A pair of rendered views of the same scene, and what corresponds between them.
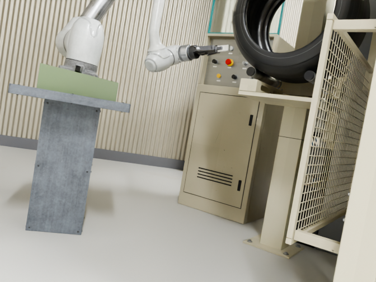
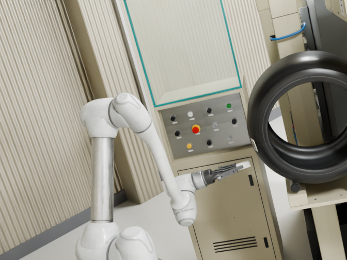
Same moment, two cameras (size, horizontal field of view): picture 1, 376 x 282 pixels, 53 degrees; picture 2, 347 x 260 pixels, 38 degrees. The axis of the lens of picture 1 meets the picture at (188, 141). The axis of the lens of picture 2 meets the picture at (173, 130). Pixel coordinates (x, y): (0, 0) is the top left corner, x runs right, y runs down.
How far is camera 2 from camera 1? 1.64 m
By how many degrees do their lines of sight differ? 24
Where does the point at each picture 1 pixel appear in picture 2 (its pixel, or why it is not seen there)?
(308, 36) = (302, 107)
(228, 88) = (210, 157)
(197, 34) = (56, 48)
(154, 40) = (178, 197)
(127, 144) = (47, 218)
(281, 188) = (332, 245)
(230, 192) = (259, 252)
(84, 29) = (142, 252)
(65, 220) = not seen: outside the picture
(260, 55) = (304, 175)
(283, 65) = (331, 178)
